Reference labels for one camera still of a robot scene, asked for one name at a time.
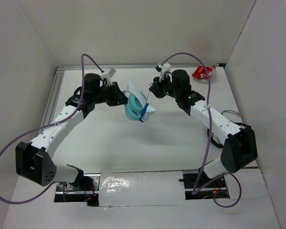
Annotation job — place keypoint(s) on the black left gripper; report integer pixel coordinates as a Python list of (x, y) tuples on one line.
[(118, 98)]

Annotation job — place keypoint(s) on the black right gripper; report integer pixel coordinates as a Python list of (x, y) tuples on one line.
[(156, 88)]

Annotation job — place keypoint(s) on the teal cat-ear headphones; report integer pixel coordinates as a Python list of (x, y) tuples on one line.
[(137, 107)]

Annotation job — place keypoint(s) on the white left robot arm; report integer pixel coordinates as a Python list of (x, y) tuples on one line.
[(34, 159)]

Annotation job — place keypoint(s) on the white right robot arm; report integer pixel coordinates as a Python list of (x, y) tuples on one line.
[(239, 144)]

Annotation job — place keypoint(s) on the red crumpled wrapper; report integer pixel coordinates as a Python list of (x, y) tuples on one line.
[(200, 73)]

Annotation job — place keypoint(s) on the white taped cover sheet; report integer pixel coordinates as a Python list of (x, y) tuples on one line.
[(129, 189)]

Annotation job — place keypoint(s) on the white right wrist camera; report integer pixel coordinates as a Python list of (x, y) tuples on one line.
[(162, 69)]

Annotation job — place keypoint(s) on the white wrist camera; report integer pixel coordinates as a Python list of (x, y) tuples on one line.
[(107, 75), (162, 69)]

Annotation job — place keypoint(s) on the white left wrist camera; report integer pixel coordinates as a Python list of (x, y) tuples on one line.
[(107, 75)]

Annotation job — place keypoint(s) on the aluminium side rail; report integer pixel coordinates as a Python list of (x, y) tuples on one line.
[(53, 97)]

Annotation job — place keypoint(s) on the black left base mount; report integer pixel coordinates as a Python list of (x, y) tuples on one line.
[(87, 192)]

